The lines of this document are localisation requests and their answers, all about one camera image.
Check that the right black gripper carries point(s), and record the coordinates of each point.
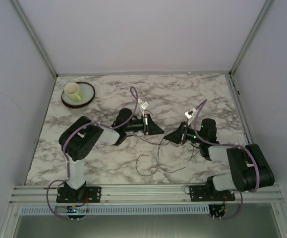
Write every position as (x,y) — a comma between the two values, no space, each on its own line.
(179,136)

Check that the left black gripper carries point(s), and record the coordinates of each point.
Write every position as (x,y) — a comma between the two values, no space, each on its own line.
(149,127)

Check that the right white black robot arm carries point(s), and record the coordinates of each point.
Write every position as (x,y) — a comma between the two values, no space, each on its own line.
(248,166)

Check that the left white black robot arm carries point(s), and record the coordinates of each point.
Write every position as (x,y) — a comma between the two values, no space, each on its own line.
(79,139)

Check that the white plate with dark rim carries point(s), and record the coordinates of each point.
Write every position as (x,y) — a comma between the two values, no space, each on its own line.
(88,94)

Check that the yellow-green mug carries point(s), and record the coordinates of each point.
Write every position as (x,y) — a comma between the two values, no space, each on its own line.
(72,90)

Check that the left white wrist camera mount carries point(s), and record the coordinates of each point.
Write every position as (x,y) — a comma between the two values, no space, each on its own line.
(143,105)

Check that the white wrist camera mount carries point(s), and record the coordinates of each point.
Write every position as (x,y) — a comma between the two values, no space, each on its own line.
(190,115)
(143,105)

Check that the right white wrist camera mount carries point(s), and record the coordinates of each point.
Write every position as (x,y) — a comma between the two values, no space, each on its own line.
(190,115)

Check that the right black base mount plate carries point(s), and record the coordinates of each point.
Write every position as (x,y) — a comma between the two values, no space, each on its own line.
(206,193)

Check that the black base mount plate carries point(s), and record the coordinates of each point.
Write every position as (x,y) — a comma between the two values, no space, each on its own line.
(90,194)
(206,193)

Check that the blue slotted cable duct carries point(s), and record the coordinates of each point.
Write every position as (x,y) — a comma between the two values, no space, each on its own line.
(116,210)

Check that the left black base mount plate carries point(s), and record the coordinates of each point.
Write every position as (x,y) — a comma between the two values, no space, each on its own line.
(90,194)

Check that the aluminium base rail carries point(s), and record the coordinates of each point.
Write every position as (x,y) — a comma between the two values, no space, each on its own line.
(139,194)

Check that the right aluminium frame post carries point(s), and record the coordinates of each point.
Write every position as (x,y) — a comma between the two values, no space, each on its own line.
(251,36)

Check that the aluminium frame post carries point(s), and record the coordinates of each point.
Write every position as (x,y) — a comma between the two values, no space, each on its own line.
(251,36)
(34,36)

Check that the left aluminium frame post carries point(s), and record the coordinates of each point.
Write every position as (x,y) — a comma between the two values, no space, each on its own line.
(34,36)

